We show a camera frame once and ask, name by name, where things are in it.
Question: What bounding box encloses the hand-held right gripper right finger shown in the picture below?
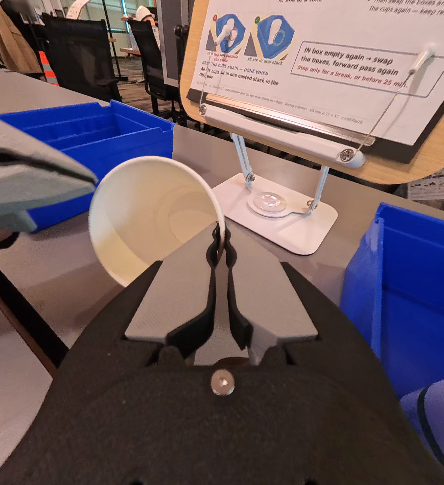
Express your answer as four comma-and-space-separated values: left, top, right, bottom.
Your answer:
221, 223, 318, 365

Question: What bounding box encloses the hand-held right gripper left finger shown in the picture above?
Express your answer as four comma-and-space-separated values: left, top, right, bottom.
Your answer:
124, 223, 222, 359

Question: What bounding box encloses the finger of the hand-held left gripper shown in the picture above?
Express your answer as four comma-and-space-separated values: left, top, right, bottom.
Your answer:
0, 152, 98, 233
0, 110, 98, 183

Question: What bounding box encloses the blue plastic bin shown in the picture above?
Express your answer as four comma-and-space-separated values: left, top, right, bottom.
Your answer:
0, 99, 176, 233
339, 202, 444, 402

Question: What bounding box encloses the white paper cup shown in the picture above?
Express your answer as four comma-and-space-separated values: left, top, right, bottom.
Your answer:
399, 371, 444, 485
88, 156, 227, 288

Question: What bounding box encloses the orange traffic cone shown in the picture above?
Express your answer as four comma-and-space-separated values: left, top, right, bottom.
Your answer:
38, 51, 60, 87

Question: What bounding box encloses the wooden document stand white base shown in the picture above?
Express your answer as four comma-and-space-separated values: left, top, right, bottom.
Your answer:
179, 0, 444, 255

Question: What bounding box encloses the tan coat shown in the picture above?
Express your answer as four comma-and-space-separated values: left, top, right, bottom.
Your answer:
0, 3, 42, 73

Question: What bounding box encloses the black office chair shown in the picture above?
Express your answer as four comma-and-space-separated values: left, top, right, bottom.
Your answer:
42, 13, 122, 103
129, 19, 177, 114

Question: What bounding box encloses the grey monitor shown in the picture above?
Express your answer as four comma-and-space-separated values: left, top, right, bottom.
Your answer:
157, 0, 189, 88

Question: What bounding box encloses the printed paper sheet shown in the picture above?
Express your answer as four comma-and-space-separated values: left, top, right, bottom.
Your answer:
408, 159, 444, 201

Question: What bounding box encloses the printed instruction sheet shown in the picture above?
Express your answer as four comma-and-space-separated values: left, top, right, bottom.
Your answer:
187, 0, 444, 146

